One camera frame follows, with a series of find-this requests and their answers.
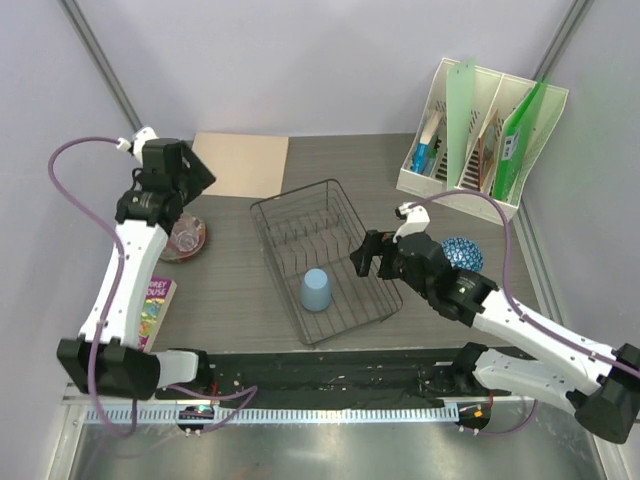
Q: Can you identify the blue patterned bowl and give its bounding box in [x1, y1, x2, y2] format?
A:
[441, 237, 484, 272]

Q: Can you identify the clear glass cup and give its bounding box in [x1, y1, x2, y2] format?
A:
[168, 213, 204, 254]

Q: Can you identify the red floral plate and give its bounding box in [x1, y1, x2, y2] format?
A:
[160, 212, 206, 263]

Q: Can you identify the light blue plastic cup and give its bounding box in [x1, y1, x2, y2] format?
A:
[300, 268, 331, 312]

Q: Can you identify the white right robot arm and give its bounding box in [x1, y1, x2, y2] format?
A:
[349, 230, 639, 444]

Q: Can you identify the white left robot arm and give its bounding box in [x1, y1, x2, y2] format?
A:
[57, 136, 216, 400]

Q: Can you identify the beige cutting board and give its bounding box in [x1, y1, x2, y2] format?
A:
[193, 132, 289, 199]

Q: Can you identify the blue book in organizer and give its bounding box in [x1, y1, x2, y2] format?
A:
[410, 110, 444, 176]

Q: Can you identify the purple treehouse book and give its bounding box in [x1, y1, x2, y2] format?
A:
[138, 277, 177, 353]

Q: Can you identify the brown picture book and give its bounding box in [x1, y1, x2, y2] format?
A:
[478, 107, 499, 190]

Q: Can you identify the white file organizer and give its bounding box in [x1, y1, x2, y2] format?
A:
[396, 58, 569, 223]

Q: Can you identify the dark green folder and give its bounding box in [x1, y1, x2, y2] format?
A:
[493, 81, 548, 202]

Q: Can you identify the light green folder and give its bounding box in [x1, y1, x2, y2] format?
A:
[446, 57, 476, 190]

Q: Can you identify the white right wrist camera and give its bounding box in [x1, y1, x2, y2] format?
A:
[393, 202, 430, 243]

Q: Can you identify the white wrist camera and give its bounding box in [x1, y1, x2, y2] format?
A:
[116, 126, 158, 164]
[393, 202, 430, 243]

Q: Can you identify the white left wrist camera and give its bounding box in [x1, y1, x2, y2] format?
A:
[116, 126, 158, 164]

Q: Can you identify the black wire dish rack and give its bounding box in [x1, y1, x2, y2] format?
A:
[250, 179, 403, 347]

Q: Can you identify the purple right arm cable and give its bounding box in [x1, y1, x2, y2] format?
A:
[407, 189, 640, 435]

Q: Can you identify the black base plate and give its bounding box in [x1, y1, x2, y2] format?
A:
[184, 347, 489, 410]

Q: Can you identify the white slotted cable duct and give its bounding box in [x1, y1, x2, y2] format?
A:
[83, 405, 460, 425]

